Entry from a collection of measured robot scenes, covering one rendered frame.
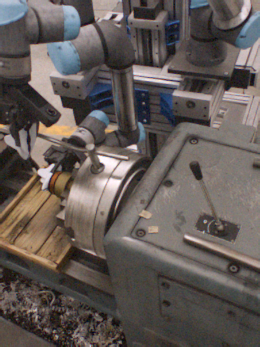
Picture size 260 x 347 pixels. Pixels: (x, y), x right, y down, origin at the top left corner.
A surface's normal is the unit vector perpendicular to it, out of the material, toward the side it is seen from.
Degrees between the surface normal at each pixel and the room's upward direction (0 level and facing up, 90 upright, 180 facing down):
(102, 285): 0
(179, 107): 90
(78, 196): 39
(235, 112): 0
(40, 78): 0
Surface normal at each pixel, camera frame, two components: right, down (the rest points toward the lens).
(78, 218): -0.44, 0.24
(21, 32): 0.60, 0.44
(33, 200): -0.09, -0.68
